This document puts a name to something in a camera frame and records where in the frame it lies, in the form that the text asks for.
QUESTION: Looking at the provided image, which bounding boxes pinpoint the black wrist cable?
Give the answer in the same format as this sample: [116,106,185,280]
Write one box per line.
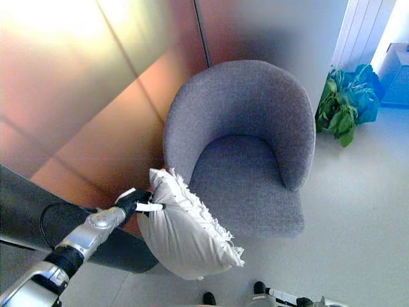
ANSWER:
[39,201,100,249]

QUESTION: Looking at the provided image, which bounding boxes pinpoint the white pleated curtain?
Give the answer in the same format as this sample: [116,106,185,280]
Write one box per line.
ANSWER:
[330,0,397,70]

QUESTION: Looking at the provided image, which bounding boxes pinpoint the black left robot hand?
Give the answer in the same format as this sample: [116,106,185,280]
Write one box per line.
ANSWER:
[114,187,166,225]

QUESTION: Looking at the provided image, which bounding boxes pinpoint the green potted plant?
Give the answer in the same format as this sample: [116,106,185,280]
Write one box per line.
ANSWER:
[315,63,382,148]

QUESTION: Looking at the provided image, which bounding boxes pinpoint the beige nightstand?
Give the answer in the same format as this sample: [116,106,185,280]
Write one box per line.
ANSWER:
[379,42,409,106]

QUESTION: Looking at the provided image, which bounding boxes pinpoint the white fringed pillow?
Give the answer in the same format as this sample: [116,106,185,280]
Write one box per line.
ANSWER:
[136,166,247,282]

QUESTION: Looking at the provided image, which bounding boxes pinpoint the grey fabric armchair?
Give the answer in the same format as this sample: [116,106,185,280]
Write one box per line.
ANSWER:
[162,59,318,239]

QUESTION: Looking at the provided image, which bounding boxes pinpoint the dark grey table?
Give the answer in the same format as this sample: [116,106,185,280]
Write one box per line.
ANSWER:
[0,162,160,275]

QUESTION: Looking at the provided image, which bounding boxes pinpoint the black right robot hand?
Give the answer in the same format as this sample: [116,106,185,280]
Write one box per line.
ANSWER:
[266,287,324,307]

